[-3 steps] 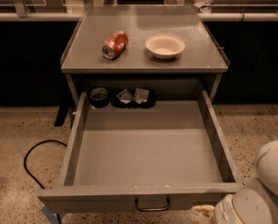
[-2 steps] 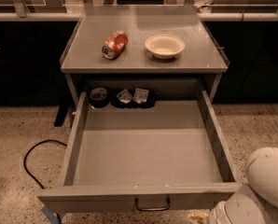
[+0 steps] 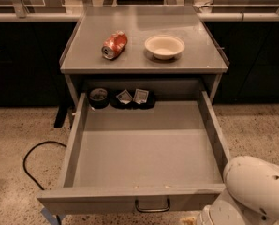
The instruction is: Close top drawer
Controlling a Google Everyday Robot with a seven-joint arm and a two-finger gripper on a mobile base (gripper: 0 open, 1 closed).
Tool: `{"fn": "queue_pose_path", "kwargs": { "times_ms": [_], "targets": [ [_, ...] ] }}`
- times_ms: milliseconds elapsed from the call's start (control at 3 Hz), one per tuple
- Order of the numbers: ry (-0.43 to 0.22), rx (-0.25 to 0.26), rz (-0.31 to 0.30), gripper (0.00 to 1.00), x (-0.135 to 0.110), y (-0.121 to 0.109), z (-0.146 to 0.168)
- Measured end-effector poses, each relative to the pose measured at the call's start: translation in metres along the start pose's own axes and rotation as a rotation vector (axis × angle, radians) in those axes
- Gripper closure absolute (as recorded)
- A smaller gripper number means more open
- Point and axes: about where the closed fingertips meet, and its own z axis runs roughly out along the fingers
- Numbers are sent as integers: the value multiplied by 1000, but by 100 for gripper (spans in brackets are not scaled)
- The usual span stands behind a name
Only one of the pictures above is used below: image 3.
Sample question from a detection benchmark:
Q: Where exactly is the grey top drawer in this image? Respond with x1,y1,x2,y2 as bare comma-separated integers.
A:
37,92,229,215

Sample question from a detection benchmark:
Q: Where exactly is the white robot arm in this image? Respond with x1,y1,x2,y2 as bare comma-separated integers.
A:
196,156,279,225

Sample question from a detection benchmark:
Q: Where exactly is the black tray in drawer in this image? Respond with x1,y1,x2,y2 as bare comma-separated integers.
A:
110,90,155,110

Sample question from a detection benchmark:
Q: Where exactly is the grey drawer cabinet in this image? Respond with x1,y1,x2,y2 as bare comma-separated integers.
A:
61,6,228,109

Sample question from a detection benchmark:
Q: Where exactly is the right white packet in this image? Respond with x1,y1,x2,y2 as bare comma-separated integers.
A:
133,89,149,104

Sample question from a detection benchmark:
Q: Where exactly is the white packet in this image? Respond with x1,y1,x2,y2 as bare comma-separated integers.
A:
133,89,149,104
116,90,133,104

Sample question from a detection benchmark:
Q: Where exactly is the left white packet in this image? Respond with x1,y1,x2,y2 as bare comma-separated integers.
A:
116,90,133,104

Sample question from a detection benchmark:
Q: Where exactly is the black tape roll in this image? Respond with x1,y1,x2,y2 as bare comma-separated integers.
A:
88,88,110,109

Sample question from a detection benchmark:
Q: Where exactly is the white paper bowl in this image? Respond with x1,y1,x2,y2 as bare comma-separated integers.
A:
145,35,185,60

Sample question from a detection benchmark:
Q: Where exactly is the crushed red soda can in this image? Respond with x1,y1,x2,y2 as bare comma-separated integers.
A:
101,31,128,60

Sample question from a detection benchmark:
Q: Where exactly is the dark background counter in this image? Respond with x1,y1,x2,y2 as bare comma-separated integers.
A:
0,15,279,106

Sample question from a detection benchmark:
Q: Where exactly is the black floor cable left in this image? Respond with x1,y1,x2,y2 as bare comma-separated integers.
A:
22,141,67,191

